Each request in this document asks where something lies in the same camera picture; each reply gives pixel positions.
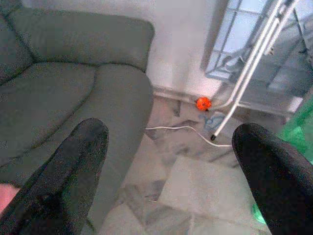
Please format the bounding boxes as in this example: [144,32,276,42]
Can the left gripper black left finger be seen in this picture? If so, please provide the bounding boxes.
[0,117,110,235]

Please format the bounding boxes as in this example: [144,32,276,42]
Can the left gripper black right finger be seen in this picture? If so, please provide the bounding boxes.
[231,122,313,235]

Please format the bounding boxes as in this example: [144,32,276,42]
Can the dark grey sofa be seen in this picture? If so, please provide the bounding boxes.
[0,0,156,235]

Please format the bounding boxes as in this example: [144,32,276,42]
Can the green mesh fabric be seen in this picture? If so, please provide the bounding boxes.
[251,97,313,225]

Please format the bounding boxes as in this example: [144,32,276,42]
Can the white metal drying rack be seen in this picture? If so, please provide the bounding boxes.
[210,0,300,142]

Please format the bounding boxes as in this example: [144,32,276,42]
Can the orange ball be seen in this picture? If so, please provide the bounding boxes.
[196,96,212,110]

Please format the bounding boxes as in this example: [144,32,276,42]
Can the window with metal grille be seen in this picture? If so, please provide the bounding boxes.
[200,0,313,118]

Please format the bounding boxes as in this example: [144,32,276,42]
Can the white cable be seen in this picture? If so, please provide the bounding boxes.
[146,125,233,148]

